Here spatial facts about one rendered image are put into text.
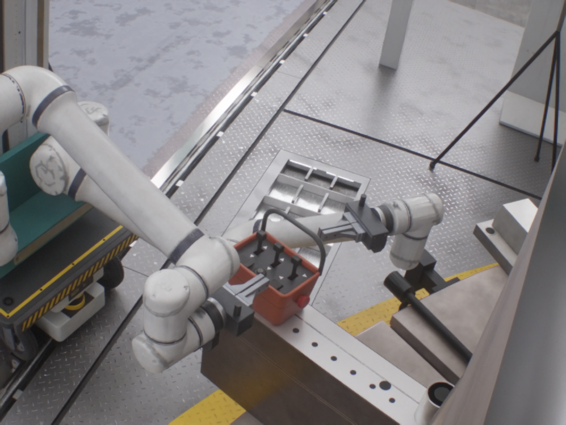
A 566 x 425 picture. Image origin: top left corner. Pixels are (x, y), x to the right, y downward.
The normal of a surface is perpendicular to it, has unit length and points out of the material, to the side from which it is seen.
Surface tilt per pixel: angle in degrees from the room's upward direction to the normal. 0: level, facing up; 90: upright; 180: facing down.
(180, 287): 6
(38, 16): 90
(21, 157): 90
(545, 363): 45
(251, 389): 90
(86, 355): 0
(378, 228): 0
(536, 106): 37
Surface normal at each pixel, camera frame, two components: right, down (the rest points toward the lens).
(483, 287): 0.14, -0.77
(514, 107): -0.10, -0.29
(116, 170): 0.15, -0.29
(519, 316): -0.54, -0.80
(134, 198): -0.09, -0.06
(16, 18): 0.84, 0.42
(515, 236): -0.81, -0.09
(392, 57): -0.34, 0.55
